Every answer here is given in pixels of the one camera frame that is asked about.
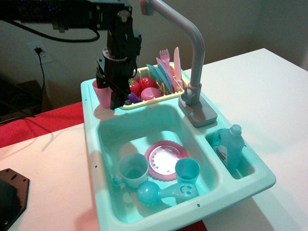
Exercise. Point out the pink toy knife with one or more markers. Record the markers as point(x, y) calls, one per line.
point(177, 65)

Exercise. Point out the red toy tomato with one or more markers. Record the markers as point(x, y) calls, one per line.
point(134, 87)

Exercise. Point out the pink toy bowl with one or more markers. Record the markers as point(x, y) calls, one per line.
point(150, 93)

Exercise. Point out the pink plastic cup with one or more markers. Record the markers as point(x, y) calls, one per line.
point(103, 95)

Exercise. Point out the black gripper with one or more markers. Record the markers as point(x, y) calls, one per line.
point(114, 73)

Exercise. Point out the blue toy plate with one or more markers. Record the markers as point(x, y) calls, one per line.
point(165, 78)
point(156, 73)

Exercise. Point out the teal smiley ladle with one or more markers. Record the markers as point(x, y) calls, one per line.
point(150, 194)

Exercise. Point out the pink toy fork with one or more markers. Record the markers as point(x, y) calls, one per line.
point(165, 57)

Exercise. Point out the teal soap bottle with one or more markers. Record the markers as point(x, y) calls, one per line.
point(228, 144)

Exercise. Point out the pink toy plate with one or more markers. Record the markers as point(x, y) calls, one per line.
point(162, 157)

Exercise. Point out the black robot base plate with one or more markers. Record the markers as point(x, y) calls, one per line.
point(14, 189)

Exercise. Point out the teal toy sink unit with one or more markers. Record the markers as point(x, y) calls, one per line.
point(113, 134)

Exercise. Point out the grey pink toy faucet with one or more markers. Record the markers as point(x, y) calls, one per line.
point(193, 105)

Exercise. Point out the white wall outlet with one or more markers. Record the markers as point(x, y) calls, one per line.
point(39, 52)

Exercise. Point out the light blue mug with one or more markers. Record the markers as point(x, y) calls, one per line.
point(132, 171)

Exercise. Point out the red cloth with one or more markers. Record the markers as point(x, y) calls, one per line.
point(44, 123)

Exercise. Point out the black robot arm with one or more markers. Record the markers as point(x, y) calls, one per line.
point(113, 16)

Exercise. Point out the yellow dish rack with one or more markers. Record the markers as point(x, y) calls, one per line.
point(145, 70)

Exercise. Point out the teal plastic cup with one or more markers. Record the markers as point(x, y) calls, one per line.
point(187, 170)

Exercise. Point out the purple toy eggplant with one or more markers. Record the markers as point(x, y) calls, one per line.
point(132, 99)

